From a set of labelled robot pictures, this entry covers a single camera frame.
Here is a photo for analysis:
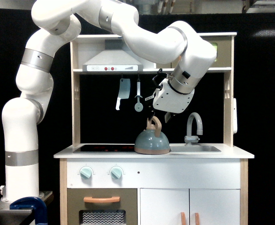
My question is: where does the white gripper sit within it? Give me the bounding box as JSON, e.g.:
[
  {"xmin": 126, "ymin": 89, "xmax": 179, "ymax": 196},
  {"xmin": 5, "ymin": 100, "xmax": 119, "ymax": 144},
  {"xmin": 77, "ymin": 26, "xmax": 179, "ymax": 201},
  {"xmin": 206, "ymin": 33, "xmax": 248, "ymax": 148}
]
[{"xmin": 147, "ymin": 79, "xmax": 195, "ymax": 123}]

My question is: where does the grey-blue toy teapot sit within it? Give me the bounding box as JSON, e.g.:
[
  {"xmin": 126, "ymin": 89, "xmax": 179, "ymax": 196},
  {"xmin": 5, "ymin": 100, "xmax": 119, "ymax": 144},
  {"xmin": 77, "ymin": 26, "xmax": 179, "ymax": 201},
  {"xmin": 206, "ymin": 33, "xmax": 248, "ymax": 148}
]
[{"xmin": 134, "ymin": 116, "xmax": 170, "ymax": 155}]

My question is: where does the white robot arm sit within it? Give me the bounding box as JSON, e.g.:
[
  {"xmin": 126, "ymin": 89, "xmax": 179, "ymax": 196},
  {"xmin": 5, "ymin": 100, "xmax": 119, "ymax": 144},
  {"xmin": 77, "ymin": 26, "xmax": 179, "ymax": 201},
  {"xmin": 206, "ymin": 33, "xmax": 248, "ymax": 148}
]
[{"xmin": 2, "ymin": 0, "xmax": 217, "ymax": 202}]

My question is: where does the right mint stove knob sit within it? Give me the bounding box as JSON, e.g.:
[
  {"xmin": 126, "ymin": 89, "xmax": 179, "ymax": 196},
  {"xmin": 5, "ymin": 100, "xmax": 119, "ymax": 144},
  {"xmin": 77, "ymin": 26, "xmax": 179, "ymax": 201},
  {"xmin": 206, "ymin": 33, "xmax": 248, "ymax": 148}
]
[{"xmin": 109, "ymin": 166, "xmax": 123, "ymax": 180}]

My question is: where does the mint stove knob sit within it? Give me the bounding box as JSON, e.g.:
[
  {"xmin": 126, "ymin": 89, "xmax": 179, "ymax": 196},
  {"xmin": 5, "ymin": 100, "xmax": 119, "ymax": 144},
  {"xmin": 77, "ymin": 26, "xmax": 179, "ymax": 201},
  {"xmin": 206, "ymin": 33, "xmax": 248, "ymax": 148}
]
[
  {"xmin": 109, "ymin": 166, "xmax": 123, "ymax": 180},
  {"xmin": 79, "ymin": 166, "xmax": 93, "ymax": 180}
]

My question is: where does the black toy stove top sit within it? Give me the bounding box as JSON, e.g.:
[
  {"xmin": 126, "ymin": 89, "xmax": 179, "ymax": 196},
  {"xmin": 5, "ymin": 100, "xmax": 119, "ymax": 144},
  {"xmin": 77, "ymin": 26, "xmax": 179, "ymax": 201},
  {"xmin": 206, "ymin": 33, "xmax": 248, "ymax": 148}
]
[{"xmin": 74, "ymin": 144, "xmax": 135, "ymax": 153}]

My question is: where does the left mint stove knob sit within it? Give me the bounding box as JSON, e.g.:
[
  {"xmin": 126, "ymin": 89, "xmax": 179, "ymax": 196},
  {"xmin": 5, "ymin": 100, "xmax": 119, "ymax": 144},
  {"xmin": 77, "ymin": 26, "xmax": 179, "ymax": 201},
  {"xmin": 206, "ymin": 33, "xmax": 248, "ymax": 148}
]
[{"xmin": 79, "ymin": 166, "xmax": 93, "ymax": 180}]

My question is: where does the toy pizza cutter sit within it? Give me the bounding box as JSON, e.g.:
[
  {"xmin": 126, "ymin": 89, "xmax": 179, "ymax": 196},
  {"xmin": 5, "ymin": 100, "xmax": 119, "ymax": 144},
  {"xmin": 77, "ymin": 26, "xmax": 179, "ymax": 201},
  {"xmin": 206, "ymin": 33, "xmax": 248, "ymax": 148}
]
[{"xmin": 135, "ymin": 79, "xmax": 143, "ymax": 112}]

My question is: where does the grey toy faucet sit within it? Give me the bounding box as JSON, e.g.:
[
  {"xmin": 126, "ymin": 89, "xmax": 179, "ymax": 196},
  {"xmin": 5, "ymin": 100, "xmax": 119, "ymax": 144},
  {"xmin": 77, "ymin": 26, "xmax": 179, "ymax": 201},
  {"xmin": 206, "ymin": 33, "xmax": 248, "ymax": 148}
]
[{"xmin": 184, "ymin": 112, "xmax": 203, "ymax": 146}]

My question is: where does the grey toy sink basin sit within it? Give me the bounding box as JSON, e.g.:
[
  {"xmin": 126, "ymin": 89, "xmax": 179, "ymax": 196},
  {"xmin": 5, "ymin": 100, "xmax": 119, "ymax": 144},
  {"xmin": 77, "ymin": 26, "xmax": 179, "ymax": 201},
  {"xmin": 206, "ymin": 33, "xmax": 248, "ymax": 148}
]
[{"xmin": 170, "ymin": 145, "xmax": 221, "ymax": 153}]

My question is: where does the toy cleaver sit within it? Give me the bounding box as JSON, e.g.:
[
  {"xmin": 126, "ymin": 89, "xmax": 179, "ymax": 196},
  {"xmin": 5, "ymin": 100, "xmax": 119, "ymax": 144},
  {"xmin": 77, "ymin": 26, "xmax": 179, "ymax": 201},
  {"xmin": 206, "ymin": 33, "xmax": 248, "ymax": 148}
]
[{"xmin": 115, "ymin": 78, "xmax": 130, "ymax": 110}]

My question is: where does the white side hook holder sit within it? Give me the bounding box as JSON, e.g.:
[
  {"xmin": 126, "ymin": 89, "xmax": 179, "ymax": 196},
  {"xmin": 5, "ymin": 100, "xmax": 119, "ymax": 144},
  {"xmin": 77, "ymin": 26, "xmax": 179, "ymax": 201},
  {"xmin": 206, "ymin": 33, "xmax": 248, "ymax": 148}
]
[{"xmin": 233, "ymin": 98, "xmax": 237, "ymax": 134}]

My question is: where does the white wooden toy kitchen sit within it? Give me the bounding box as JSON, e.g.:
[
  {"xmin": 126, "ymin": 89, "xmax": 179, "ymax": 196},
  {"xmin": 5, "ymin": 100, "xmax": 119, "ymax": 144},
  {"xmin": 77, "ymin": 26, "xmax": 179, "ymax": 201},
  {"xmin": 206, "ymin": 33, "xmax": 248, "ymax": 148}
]
[{"xmin": 54, "ymin": 35, "xmax": 254, "ymax": 225}]

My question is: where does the left white cabinet door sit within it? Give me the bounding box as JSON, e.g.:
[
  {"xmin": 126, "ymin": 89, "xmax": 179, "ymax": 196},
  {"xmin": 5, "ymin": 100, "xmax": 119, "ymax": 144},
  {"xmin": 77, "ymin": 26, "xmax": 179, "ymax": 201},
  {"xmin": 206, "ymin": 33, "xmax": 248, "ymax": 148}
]
[{"xmin": 140, "ymin": 188, "xmax": 189, "ymax": 225}]

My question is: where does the white cabinet door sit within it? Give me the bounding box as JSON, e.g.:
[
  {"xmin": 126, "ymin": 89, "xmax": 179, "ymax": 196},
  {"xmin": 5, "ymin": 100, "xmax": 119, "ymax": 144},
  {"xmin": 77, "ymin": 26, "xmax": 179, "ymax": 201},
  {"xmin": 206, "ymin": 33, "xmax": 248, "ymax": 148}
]
[
  {"xmin": 140, "ymin": 188, "xmax": 189, "ymax": 225},
  {"xmin": 190, "ymin": 189, "xmax": 240, "ymax": 225}
]

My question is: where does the toy microwave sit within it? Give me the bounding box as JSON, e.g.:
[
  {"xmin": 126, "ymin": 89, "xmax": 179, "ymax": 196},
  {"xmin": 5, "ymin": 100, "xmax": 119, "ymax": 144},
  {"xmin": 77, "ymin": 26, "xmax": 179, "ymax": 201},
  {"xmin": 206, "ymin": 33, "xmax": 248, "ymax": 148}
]
[{"xmin": 155, "ymin": 36, "xmax": 232, "ymax": 69}]

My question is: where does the right white cabinet door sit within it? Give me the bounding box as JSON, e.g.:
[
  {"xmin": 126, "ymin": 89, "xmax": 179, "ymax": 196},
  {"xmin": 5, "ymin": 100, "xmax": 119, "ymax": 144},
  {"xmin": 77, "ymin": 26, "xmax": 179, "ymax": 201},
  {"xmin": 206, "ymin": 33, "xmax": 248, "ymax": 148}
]
[{"xmin": 190, "ymin": 189, "xmax": 240, "ymax": 225}]

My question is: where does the toy oven door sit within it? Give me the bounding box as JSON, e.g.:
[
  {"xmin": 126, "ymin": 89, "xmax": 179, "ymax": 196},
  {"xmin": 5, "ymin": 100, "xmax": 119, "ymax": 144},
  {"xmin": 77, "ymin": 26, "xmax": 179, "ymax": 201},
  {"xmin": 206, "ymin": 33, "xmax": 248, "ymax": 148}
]
[{"xmin": 67, "ymin": 188, "xmax": 138, "ymax": 225}]

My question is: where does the blue clamp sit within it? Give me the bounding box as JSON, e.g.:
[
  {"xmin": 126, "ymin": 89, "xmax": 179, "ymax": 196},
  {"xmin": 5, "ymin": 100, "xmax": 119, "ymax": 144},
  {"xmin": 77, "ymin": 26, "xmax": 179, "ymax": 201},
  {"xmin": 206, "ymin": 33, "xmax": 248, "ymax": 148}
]
[{"xmin": 9, "ymin": 196, "xmax": 48, "ymax": 225}]

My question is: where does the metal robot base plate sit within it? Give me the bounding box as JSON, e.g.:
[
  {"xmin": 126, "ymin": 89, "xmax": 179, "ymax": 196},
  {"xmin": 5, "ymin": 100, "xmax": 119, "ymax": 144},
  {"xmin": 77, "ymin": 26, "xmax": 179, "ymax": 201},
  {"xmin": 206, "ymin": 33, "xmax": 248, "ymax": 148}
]
[{"xmin": 0, "ymin": 185, "xmax": 53, "ymax": 214}]

